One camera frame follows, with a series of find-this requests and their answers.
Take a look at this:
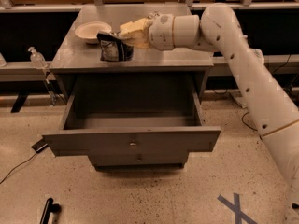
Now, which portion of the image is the blue chip bag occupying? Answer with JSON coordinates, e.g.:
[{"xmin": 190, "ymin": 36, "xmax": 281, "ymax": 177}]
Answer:
[{"xmin": 97, "ymin": 32, "xmax": 134, "ymax": 62}]

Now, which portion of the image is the left sanitizer pump bottle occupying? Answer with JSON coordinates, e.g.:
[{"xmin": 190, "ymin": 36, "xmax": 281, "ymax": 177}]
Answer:
[{"xmin": 28, "ymin": 47, "xmax": 48, "ymax": 69}]

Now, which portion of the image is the lower grey drawer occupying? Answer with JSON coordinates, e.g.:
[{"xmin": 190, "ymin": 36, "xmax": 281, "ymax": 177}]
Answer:
[{"xmin": 89, "ymin": 154, "xmax": 188, "ymax": 167}]

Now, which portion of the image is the black box on floor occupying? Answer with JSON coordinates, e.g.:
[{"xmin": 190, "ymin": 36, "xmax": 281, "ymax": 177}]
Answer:
[{"xmin": 31, "ymin": 139, "xmax": 48, "ymax": 153}]

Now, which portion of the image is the black cable right floor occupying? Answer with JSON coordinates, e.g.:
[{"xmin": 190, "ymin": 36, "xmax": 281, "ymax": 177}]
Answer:
[{"xmin": 241, "ymin": 110, "xmax": 258, "ymax": 133}]

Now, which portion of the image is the white bowl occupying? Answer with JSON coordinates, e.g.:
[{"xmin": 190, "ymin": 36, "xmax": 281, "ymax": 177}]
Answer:
[{"xmin": 75, "ymin": 21, "xmax": 112, "ymax": 45}]

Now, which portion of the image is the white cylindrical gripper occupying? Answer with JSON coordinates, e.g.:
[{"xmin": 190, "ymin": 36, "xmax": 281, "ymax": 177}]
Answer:
[{"xmin": 119, "ymin": 14, "xmax": 174, "ymax": 51}]

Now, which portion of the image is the open grey top drawer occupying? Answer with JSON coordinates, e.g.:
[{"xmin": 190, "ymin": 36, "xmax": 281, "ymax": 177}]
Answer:
[{"xmin": 44, "ymin": 91, "xmax": 221, "ymax": 156}]

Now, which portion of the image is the grey cabinet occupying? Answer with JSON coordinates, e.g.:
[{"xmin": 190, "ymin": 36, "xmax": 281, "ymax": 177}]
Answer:
[{"xmin": 49, "ymin": 3, "xmax": 215, "ymax": 173}]

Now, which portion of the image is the crumpled paper packet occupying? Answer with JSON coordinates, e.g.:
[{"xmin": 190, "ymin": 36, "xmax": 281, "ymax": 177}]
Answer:
[{"xmin": 253, "ymin": 49, "xmax": 264, "ymax": 64}]

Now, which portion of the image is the black handle object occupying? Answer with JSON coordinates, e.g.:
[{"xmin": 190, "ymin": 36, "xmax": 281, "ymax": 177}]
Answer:
[{"xmin": 39, "ymin": 198, "xmax": 62, "ymax": 224}]

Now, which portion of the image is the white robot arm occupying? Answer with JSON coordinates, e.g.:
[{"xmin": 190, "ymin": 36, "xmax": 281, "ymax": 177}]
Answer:
[{"xmin": 118, "ymin": 3, "xmax": 299, "ymax": 224}]

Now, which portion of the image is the black floor cable left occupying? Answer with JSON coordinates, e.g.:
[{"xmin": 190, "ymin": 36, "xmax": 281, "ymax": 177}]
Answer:
[{"xmin": 0, "ymin": 152, "xmax": 39, "ymax": 185}]

